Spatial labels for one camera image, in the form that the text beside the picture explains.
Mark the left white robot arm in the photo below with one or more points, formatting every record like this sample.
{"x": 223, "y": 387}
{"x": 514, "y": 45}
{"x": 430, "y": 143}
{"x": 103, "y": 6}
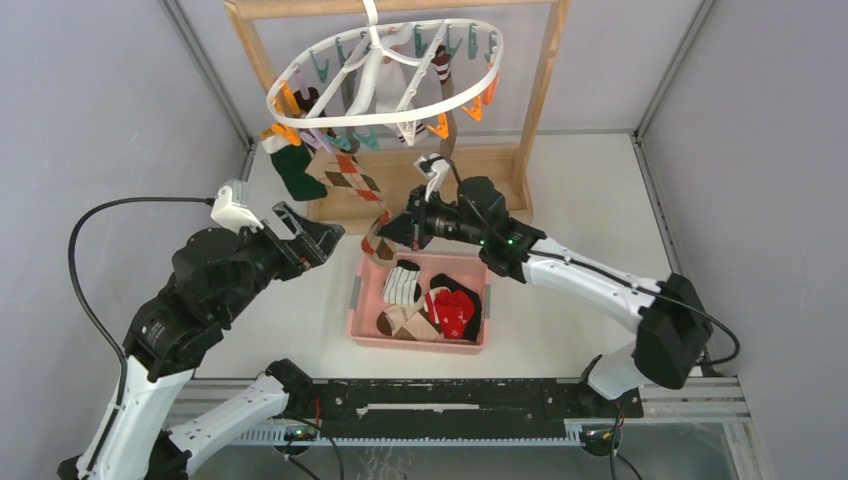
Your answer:
{"x": 164, "y": 345}

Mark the beige brown patch sock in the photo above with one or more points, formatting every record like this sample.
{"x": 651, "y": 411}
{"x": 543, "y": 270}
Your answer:
{"x": 409, "y": 323}

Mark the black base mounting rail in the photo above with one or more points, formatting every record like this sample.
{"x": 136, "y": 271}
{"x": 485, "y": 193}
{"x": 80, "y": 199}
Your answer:
{"x": 455, "y": 409}

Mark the red christmas sock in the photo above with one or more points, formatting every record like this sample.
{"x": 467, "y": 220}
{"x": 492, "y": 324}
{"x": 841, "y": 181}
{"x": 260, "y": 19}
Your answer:
{"x": 449, "y": 311}

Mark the white grey sock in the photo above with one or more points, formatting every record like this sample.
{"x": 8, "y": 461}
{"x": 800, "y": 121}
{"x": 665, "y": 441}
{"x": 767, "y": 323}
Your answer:
{"x": 391, "y": 85}

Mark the white round clip hanger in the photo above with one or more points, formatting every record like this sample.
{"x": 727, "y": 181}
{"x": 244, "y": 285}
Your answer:
{"x": 371, "y": 76}

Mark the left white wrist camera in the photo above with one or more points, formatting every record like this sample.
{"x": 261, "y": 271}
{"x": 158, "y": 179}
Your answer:
{"x": 230, "y": 210}

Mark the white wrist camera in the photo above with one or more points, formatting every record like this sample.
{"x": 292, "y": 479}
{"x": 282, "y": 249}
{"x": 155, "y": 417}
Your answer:
{"x": 435, "y": 168}
{"x": 230, "y": 210}

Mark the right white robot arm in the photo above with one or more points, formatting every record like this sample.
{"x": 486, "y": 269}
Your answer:
{"x": 666, "y": 317}

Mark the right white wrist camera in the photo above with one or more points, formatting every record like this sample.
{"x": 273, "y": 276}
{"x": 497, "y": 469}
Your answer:
{"x": 435, "y": 168}

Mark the black white striped sock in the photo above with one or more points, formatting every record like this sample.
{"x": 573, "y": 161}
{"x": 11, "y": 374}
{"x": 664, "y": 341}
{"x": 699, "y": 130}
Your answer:
{"x": 401, "y": 286}

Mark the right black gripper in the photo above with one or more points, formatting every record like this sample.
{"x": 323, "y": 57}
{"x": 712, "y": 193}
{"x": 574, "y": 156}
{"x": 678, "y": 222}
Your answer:
{"x": 412, "y": 226}

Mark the taupe striped cuff sock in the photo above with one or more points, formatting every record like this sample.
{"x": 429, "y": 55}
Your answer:
{"x": 442, "y": 65}

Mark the brown argyle sock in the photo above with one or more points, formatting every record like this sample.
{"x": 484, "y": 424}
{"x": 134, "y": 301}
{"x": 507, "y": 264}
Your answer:
{"x": 342, "y": 171}

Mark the dark green sock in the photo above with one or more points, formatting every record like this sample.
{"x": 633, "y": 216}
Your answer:
{"x": 291, "y": 163}

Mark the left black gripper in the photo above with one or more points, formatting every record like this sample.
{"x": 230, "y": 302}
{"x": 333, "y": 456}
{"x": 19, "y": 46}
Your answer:
{"x": 311, "y": 247}

